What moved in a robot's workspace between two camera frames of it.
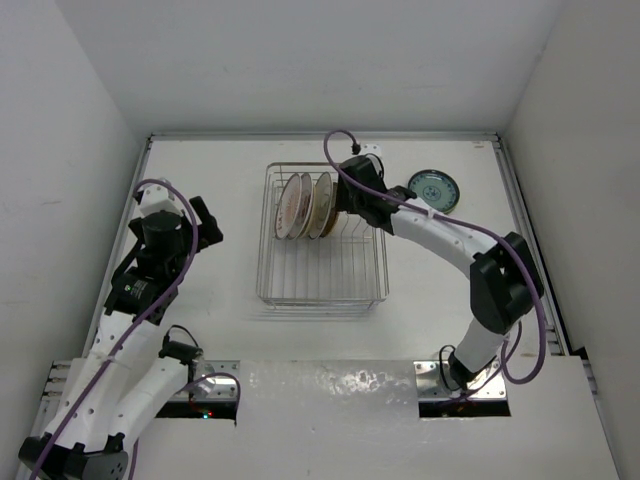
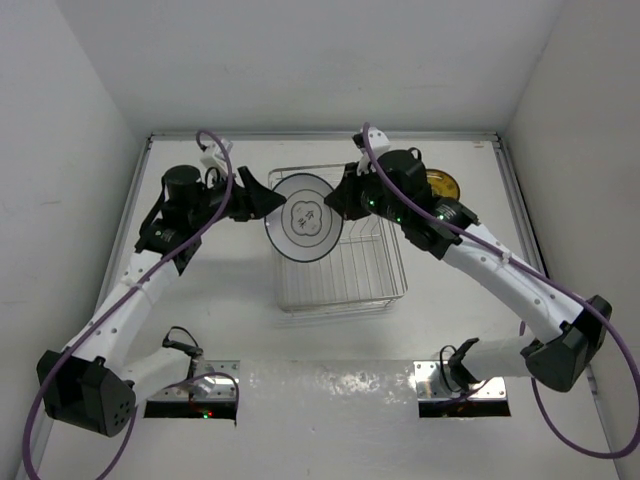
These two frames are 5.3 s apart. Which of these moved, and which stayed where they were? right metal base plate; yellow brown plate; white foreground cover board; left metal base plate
Moved: yellow brown plate
Stayed: right metal base plate; left metal base plate; white foreground cover board
